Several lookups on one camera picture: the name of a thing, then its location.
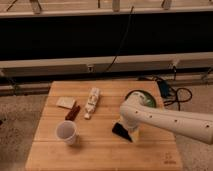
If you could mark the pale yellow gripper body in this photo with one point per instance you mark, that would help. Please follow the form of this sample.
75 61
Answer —
135 135

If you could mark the black eraser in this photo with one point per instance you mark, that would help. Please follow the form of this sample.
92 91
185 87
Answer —
119 130

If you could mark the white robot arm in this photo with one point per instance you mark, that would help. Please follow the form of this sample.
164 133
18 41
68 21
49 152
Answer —
140 107

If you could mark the green bowl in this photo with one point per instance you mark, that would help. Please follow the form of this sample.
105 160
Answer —
148 99

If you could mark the white tube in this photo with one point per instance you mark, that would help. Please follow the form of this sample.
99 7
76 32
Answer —
92 102

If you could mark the brown chocolate bar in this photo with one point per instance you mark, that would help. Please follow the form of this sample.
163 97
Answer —
73 113

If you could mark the beige small box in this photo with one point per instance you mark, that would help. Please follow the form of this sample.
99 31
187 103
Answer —
66 102

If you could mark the white shelf rail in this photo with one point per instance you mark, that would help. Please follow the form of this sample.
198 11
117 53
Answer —
46 67

